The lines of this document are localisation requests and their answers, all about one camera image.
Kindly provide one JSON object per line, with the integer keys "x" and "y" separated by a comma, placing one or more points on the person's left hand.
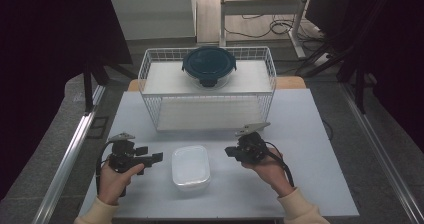
{"x": 113, "y": 182}

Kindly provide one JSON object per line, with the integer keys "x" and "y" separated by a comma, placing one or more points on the wooden table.
{"x": 293, "y": 83}

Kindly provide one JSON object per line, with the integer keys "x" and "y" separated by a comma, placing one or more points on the white rectangular plastic container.
{"x": 190, "y": 167}

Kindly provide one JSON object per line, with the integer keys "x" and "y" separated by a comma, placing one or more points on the metal rail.
{"x": 380, "y": 150}
{"x": 68, "y": 160}

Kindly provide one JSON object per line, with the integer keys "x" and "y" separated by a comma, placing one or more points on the white cabinet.
{"x": 153, "y": 15}

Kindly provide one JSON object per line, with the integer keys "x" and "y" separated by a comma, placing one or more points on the person's right hand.
{"x": 270, "y": 174}

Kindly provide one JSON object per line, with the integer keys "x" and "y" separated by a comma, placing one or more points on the dark curtain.
{"x": 43, "y": 67}
{"x": 383, "y": 50}

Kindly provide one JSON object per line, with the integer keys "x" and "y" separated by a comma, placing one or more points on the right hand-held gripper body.
{"x": 251, "y": 144}

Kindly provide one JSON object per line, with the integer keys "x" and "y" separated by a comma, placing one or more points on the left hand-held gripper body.
{"x": 123, "y": 154}

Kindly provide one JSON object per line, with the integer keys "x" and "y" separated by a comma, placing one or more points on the black stand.
{"x": 100, "y": 77}
{"x": 346, "y": 74}

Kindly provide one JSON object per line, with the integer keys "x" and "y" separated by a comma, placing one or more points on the round container with blue lid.
{"x": 209, "y": 65}

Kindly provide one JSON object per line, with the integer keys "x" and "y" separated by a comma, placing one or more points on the white desk frame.
{"x": 263, "y": 7}

